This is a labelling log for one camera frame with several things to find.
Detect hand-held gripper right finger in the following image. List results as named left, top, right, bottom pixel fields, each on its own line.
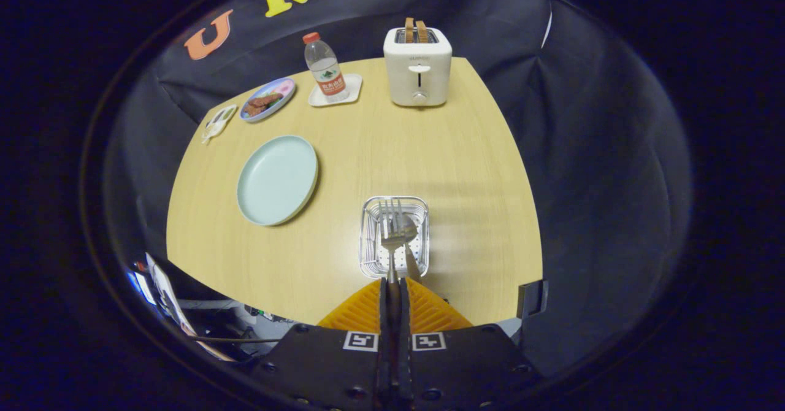
left=400, top=277, right=542, bottom=411

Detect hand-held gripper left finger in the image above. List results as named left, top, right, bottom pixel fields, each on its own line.
left=250, top=277, right=388, bottom=411

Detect metal spoon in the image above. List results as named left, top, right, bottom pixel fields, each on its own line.
left=396, top=213, right=424, bottom=284

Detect metal fork wooden handle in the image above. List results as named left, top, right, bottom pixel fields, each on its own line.
left=378, top=199, right=407, bottom=338

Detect metal mesh basket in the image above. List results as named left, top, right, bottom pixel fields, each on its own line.
left=359, top=196, right=430, bottom=279

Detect black table clamp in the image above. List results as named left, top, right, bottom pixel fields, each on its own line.
left=517, top=279, right=548, bottom=320

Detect light green plate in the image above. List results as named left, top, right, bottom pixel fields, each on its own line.
left=236, top=135, right=319, bottom=226

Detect white and blue papers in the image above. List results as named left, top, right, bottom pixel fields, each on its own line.
left=126, top=253, right=234, bottom=363

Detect white toaster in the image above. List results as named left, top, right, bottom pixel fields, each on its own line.
left=383, top=27, right=453, bottom=107

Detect small white square tray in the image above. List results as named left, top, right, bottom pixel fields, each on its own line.
left=308, top=74, right=363, bottom=107

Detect brown meat slices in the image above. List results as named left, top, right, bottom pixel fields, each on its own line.
left=243, top=93, right=284, bottom=117

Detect clear water bottle red cap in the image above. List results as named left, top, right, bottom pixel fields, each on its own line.
left=302, top=32, right=350, bottom=102

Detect blue and pink plate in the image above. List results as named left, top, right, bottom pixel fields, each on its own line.
left=240, top=77, right=296, bottom=123

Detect white divided sauce dish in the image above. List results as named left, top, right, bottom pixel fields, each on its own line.
left=202, top=104, right=238, bottom=145

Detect black backdrop cloth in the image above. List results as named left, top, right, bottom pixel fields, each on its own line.
left=104, top=0, right=694, bottom=375

